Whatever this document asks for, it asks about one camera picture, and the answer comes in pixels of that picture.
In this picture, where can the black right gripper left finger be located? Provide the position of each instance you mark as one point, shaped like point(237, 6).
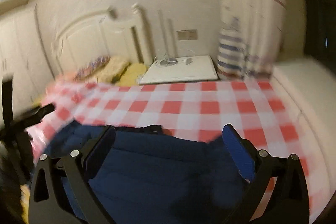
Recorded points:
point(48, 200)

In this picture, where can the navy blue jacket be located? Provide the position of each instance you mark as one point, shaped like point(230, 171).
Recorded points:
point(145, 176)

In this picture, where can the cream wardrobe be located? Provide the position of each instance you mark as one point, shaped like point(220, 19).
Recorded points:
point(23, 56)

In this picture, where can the colourful patterned pillow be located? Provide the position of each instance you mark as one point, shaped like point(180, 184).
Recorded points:
point(91, 68)

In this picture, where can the pink checkered bed cover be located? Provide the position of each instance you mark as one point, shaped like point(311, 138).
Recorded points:
point(195, 111)

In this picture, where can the cream lace pillow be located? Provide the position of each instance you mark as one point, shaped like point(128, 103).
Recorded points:
point(113, 70)

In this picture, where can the yellow pillow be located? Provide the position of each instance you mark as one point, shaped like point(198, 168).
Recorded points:
point(132, 75)

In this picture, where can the cream wooden headboard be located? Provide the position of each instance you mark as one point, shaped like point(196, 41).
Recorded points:
point(99, 33)

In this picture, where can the white bedside table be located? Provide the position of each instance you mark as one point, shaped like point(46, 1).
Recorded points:
point(182, 69)

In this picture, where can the striped printed curtain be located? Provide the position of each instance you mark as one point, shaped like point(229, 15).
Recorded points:
point(249, 38)

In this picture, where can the white wall conduit pipe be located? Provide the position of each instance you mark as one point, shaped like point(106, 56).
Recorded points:
point(168, 35)

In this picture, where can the beige wall socket plate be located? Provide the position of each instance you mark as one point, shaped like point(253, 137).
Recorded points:
point(184, 35)

